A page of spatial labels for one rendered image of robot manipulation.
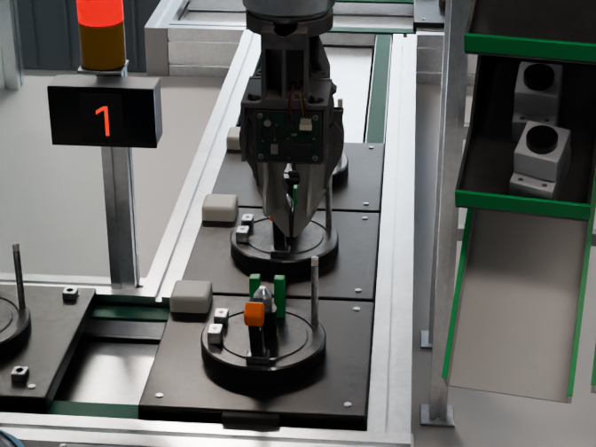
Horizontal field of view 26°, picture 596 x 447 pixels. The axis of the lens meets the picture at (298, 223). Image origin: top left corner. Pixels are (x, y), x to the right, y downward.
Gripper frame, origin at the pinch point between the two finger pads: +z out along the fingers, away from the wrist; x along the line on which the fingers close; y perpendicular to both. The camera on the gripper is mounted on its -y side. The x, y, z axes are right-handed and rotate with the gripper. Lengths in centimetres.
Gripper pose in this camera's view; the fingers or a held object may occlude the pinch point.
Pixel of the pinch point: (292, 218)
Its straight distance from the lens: 115.6
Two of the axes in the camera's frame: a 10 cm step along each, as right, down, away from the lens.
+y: -0.9, 4.5, -8.9
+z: 0.0, 8.9, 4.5
